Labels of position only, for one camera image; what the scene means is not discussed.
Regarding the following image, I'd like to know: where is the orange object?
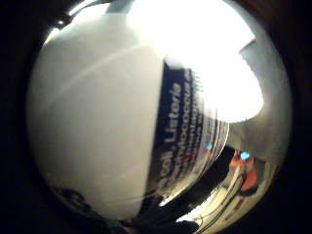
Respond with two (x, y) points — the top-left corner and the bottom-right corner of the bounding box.
(229, 149), (260, 196)

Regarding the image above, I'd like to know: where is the white bottle with dark label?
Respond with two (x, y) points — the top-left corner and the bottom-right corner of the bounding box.
(26, 13), (230, 220)

